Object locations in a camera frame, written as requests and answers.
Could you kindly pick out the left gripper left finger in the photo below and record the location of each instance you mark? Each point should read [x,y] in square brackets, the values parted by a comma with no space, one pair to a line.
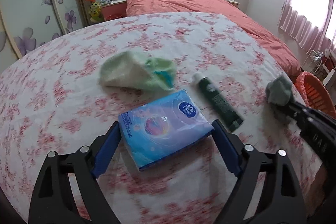
[103,149]

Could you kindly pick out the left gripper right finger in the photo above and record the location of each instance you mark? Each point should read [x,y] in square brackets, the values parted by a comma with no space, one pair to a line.
[229,146]

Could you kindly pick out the blue tissue pack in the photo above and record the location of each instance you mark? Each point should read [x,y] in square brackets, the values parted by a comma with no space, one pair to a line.
[162,128]

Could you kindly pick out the grey green sock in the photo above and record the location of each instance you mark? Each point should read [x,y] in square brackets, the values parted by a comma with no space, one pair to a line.
[279,91]

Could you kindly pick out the dark green tube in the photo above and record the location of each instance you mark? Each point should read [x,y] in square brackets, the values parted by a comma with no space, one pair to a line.
[218,102]

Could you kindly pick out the red laundry basket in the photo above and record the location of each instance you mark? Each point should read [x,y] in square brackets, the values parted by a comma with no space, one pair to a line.
[314,93]

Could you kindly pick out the floral tablecloth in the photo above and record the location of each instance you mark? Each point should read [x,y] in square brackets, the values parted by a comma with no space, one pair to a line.
[51,100]

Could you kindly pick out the light green towel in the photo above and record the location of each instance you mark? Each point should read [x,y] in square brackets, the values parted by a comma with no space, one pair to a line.
[138,70]

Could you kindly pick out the pink curtain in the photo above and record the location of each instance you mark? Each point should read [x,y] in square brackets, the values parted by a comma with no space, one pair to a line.
[311,23]

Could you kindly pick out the pink left nightstand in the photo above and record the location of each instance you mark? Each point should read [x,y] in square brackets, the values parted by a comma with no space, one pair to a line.
[114,10]

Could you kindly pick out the right nightstand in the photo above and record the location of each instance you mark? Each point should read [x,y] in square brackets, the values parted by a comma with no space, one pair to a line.
[233,2]

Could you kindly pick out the coral bed duvet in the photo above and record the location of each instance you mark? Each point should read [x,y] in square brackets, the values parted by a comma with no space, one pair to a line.
[276,48]

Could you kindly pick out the glass floral wardrobe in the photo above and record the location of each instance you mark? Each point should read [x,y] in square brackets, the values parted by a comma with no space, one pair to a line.
[28,24]

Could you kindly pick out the white wire shelf rack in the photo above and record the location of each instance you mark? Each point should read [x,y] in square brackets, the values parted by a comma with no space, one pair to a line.
[321,65]

